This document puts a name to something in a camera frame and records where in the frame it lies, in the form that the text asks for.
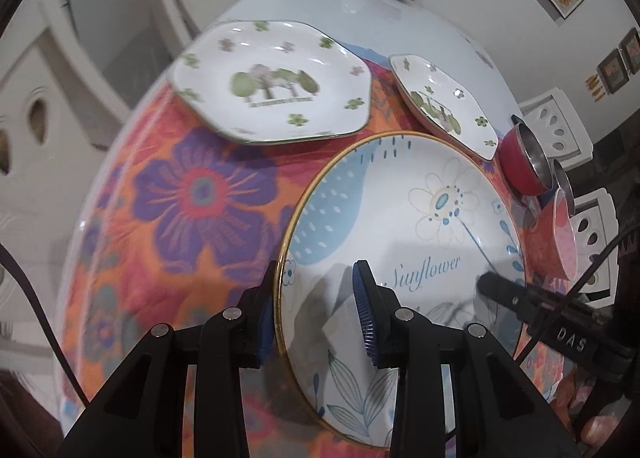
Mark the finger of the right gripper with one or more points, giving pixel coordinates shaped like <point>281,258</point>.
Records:
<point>500,290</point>

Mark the small framed picture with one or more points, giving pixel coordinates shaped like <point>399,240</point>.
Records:
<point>613,72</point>

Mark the white chair near right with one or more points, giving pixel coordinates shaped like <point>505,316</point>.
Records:
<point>595,224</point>

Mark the round sunflower plate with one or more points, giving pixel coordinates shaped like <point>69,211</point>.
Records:
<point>429,222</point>

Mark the large octagonal clover plate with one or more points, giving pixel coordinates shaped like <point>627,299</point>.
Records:
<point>273,82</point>

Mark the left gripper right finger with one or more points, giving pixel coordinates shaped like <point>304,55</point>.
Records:
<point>498,412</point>

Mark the floral orange tablecloth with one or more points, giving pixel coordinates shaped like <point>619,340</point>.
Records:
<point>151,252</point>

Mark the white chair far right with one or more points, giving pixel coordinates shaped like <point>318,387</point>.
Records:
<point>556,124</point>

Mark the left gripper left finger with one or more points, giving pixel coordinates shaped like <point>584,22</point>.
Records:
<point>138,412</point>

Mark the small octagonal clover plate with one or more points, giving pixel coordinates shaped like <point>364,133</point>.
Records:
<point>444,106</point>

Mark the pink steel bowl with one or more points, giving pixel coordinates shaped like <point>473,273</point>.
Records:
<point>550,243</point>

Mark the white chair near left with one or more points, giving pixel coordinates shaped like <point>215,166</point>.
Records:
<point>59,116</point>

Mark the red steel bowl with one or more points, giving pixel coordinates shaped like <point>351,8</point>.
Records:
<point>523,162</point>

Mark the operator right hand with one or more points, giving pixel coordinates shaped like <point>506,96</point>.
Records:
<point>597,430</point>

